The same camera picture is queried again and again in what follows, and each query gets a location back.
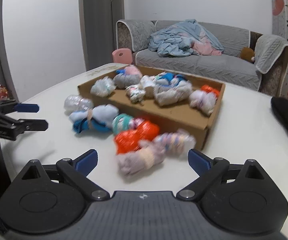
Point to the pink plastic child chair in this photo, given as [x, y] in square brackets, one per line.
[123, 56]

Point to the clear plastic bag roll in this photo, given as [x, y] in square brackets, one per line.
[75, 103]

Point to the blue grey knit bundle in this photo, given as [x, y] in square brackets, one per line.
[100, 118]

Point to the light blue blanket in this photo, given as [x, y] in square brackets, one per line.
[177, 40]

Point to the grey sock roll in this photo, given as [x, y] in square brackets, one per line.
[122, 81]

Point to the teal banded patterned bundle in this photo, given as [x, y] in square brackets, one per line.
[123, 122]

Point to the lilac sock roll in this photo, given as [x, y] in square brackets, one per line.
[148, 155]

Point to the blue teal knit sock bundle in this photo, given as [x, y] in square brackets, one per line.
[169, 79]

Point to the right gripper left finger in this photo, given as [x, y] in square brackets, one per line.
[75, 174]

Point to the pink fluffy pompom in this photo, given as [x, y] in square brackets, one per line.
[129, 70]

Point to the pink white bubble wrap bundle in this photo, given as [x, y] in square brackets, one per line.
[203, 101]

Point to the orange plastic bag bundle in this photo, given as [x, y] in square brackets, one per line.
[209, 89]

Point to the white blue striped roll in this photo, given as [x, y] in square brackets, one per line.
[147, 84]

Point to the grey covered sofa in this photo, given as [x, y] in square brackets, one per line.
[234, 55]

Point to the pastel plastic bundle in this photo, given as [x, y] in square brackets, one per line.
[177, 143]

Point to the white knit blue trim bundle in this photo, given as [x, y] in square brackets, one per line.
[165, 95]

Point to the brown plush toy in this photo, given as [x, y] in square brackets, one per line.
[247, 54]

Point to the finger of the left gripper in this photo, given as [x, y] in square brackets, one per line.
[26, 108]
[33, 124]

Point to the white green spotted sock roll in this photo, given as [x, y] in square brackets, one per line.
[135, 93]

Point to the bubble wrap roll teal band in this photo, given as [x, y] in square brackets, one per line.
[103, 87]

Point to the pink cloth on sofa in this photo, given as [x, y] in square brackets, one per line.
[205, 49]

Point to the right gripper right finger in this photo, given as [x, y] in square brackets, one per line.
[209, 171]

